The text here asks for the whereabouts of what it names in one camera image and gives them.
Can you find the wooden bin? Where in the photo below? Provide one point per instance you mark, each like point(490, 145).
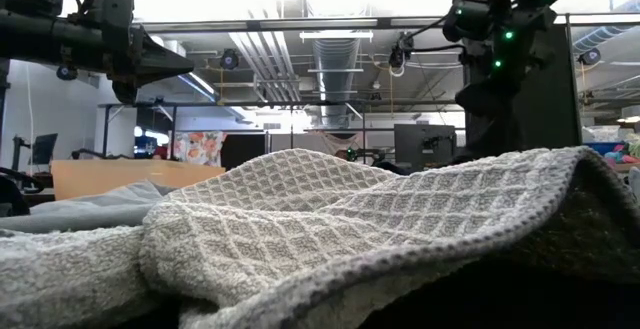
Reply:
point(125, 176)

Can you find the metal overhead frame beam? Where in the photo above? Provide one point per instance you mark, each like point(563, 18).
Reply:
point(300, 23)

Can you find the smooth grey towel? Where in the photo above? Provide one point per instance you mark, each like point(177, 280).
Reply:
point(90, 209)

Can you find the small black computer monitor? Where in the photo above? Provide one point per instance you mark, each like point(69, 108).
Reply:
point(44, 148)

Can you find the black upright cabinet panel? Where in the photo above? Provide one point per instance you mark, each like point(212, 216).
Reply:
point(242, 151)

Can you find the silver ceiling duct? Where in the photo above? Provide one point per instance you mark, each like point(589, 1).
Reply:
point(335, 69)

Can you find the black hanging camera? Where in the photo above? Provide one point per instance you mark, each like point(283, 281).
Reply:
point(400, 54)

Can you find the white ceiling light bar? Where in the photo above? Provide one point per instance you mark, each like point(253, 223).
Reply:
point(335, 35)

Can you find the floral patterned cloth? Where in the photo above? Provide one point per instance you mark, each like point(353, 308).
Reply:
point(197, 149)

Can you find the white hanging cloth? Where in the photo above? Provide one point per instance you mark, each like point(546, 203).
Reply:
point(330, 141)

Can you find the black partition panel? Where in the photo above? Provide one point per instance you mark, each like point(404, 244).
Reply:
point(550, 109)

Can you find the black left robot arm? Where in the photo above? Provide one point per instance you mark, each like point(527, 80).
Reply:
point(50, 34)

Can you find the colourful cloth pile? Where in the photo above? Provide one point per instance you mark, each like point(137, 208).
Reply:
point(625, 156)

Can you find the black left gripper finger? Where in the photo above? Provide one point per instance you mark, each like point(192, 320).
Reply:
point(160, 64)

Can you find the background black robot arm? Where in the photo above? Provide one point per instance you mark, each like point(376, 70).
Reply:
point(367, 155)

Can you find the blue storage bin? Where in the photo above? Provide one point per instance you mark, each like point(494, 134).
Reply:
point(600, 148)

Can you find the light grey waffle-weave towel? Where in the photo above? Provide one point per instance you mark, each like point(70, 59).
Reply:
point(300, 219)

